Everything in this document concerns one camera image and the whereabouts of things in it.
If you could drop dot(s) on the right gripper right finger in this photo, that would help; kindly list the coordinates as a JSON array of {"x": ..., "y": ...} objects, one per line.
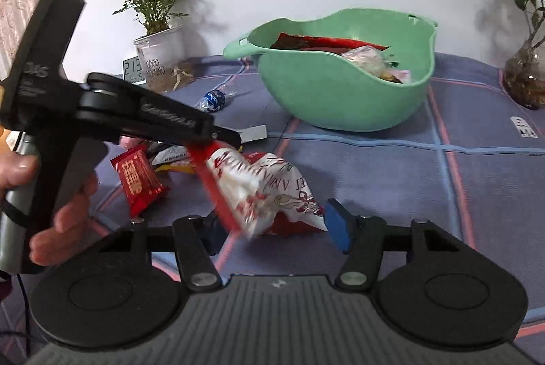
[{"x": 363, "y": 239}]

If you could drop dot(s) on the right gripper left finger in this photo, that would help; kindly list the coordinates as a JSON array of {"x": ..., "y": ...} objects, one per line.
[{"x": 193, "y": 239}]

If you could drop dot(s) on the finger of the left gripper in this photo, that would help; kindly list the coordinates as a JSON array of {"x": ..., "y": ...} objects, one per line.
[{"x": 119, "y": 108}]

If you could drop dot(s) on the red white snack bag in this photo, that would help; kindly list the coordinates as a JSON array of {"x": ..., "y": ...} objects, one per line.
[{"x": 257, "y": 193}]

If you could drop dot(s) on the orange snack packet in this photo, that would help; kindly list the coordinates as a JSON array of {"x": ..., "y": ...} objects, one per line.
[{"x": 389, "y": 77}]

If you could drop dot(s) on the white red rice cracker packet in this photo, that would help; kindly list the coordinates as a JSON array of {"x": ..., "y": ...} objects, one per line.
[{"x": 368, "y": 59}]

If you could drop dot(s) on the long red packet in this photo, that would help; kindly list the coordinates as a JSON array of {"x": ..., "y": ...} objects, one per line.
[{"x": 333, "y": 45}]

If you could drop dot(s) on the person left hand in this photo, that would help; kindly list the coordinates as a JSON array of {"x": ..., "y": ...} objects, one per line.
[{"x": 45, "y": 201}]

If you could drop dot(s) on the digital clock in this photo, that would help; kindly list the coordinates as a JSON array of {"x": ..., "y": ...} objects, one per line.
[{"x": 132, "y": 71}]

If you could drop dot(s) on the pink snack packet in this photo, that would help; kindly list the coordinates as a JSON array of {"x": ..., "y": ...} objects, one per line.
[{"x": 129, "y": 142}]

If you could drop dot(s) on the left potted plant white pot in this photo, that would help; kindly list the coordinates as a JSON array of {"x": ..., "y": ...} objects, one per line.
[{"x": 161, "y": 51}]

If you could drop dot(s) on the yellow pink snack bar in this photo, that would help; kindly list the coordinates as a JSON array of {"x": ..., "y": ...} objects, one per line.
[{"x": 181, "y": 166}]

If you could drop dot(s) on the small red candy packet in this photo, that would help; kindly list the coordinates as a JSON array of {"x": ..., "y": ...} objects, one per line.
[{"x": 139, "y": 181}]

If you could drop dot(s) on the blue chocolate ball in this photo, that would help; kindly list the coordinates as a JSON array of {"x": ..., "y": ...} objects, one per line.
[{"x": 218, "y": 99}]

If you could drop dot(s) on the blue checked tablecloth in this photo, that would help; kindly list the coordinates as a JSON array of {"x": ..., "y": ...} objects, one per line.
[{"x": 470, "y": 160}]

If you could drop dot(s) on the green plastic bowl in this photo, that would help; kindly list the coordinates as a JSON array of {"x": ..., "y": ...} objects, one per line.
[{"x": 329, "y": 92}]

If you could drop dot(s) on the right plant glass vase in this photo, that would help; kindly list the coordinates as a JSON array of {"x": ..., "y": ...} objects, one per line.
[{"x": 519, "y": 7}]

